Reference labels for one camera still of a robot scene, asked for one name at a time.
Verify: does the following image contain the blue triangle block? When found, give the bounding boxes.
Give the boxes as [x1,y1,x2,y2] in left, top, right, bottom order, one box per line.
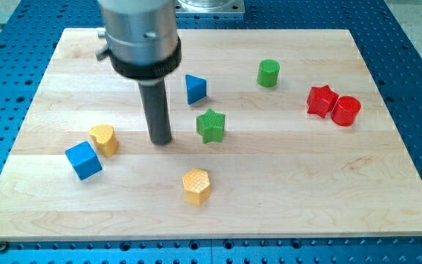
[185,75,207,105]

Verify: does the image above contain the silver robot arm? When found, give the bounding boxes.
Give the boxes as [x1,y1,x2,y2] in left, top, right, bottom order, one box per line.
[96,0,182,145]

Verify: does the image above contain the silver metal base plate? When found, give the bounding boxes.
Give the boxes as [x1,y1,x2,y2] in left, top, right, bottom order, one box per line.
[175,0,245,15]

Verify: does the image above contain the red star block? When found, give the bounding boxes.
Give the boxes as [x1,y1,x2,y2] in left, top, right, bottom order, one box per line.
[306,85,339,118]

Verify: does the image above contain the green cylinder block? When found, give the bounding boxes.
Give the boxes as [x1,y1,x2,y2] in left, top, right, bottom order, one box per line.
[256,59,280,88]

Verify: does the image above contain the yellow heart block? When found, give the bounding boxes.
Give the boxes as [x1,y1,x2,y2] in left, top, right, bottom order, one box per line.
[89,125,119,158]

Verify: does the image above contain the blue cube block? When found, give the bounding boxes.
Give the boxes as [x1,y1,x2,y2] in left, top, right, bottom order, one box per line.
[64,142,103,180]

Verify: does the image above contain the red cylinder block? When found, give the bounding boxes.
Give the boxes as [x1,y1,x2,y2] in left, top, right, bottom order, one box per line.
[331,96,361,126]

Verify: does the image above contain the yellow hexagon block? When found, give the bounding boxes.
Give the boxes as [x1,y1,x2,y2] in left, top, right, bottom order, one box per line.
[182,169,211,205]

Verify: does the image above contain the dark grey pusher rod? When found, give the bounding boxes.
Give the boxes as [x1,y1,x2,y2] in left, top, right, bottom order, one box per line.
[138,78,172,145]

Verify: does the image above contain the wooden board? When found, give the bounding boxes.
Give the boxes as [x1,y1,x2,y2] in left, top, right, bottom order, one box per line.
[0,29,422,241]

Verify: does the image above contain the green star block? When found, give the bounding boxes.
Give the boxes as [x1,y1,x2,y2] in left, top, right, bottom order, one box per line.
[196,109,226,144]

